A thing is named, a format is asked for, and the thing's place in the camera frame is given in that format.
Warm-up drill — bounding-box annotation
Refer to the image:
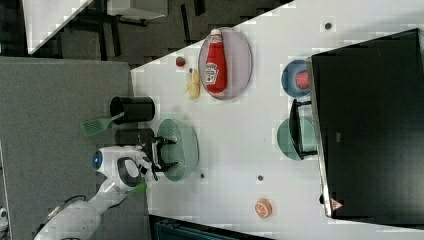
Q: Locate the plush ketchup bottle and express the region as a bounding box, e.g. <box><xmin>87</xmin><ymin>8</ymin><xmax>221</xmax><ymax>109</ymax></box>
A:
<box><xmin>205</xmin><ymin>29</ymin><xmax>227</xmax><ymax>93</ymax></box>

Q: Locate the green plastic strainer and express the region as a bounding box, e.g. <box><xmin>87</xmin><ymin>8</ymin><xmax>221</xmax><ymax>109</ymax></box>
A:
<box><xmin>157</xmin><ymin>119</ymin><xmax>199</xmax><ymax>182</ymax></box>

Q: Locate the black cylindrical holder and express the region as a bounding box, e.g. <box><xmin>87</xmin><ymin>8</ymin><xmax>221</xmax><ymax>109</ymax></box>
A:
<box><xmin>115</xmin><ymin>128</ymin><xmax>154</xmax><ymax>146</ymax></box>
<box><xmin>110</xmin><ymin>96</ymin><xmax>156</xmax><ymax>125</ymax></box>

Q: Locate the green mug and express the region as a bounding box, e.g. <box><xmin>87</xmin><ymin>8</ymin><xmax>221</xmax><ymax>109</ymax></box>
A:
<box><xmin>277</xmin><ymin>117</ymin><xmax>317</xmax><ymax>161</ymax></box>

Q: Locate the small toy strawberry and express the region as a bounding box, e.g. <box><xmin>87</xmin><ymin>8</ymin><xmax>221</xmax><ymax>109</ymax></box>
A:
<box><xmin>176</xmin><ymin>56</ymin><xmax>185</xmax><ymax>67</ymax></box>

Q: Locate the green slotted spatula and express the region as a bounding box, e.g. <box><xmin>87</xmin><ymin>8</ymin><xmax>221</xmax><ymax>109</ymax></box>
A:
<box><xmin>80</xmin><ymin>112</ymin><xmax>124</xmax><ymax>137</ymax></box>

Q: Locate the toy orange slice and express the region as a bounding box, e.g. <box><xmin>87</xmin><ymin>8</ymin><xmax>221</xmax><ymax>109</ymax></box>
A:
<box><xmin>254</xmin><ymin>198</ymin><xmax>273</xmax><ymax>219</ymax></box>

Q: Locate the toy strawberry in bowl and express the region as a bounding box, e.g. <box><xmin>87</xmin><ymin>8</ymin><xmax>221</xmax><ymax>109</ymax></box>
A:
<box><xmin>295</xmin><ymin>71</ymin><xmax>309</xmax><ymax>90</ymax></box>

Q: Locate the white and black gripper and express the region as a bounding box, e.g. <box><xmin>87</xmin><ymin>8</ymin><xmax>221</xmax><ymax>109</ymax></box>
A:
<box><xmin>141</xmin><ymin>136</ymin><xmax>178</xmax><ymax>181</ymax></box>

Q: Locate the grey round plate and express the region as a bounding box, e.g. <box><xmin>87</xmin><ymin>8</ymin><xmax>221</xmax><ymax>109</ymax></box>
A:
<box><xmin>206</xmin><ymin>27</ymin><xmax>253</xmax><ymax>100</ymax></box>

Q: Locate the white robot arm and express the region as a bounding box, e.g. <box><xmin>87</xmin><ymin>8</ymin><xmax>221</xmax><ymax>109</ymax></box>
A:
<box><xmin>33</xmin><ymin>137</ymin><xmax>177</xmax><ymax>240</ymax></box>

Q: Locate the black toaster oven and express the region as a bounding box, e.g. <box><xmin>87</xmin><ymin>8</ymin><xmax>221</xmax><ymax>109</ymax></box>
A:
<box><xmin>288</xmin><ymin>27</ymin><xmax>424</xmax><ymax>230</ymax></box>

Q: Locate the blue bowl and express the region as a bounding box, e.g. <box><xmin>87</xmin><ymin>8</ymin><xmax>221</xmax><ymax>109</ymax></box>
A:
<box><xmin>281</xmin><ymin>60</ymin><xmax>310</xmax><ymax>98</ymax></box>

